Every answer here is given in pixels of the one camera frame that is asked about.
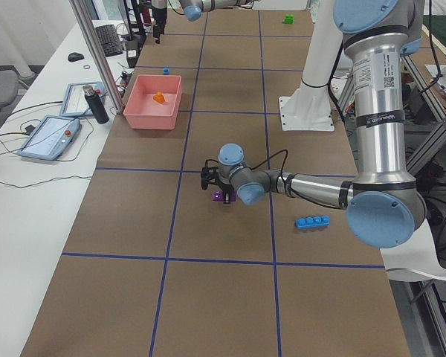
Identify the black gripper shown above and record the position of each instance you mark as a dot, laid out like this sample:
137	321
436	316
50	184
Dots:
228	189
157	19

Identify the purple block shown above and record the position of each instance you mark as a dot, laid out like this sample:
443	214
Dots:
219	196

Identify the orange block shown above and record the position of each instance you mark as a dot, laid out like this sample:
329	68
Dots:
159	97

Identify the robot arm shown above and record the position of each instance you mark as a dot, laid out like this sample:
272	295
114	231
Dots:
191	9
382	204

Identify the pink plastic box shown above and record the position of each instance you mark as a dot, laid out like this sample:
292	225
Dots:
142	112

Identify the black keyboard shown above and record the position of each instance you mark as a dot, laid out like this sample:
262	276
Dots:
109	40

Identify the long blue four-stud block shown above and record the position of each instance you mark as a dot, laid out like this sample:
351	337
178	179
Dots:
312	222

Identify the black computer mouse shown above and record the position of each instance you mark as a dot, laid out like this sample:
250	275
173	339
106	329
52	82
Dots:
74	57

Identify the black water bottle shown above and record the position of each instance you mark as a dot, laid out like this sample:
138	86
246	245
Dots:
95	104

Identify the far teach pendant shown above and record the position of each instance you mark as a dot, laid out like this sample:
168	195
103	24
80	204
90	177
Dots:
74	102

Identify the teach pendant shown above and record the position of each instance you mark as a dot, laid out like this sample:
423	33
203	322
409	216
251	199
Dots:
50	138
74	102

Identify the green two-stud block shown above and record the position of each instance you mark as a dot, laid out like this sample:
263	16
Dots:
289	19

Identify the near teach pendant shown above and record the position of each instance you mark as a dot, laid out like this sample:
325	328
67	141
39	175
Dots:
50	138

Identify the white chair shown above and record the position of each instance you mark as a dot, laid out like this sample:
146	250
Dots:
415	260

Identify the aluminium frame post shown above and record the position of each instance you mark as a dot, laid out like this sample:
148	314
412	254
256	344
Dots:
87	28

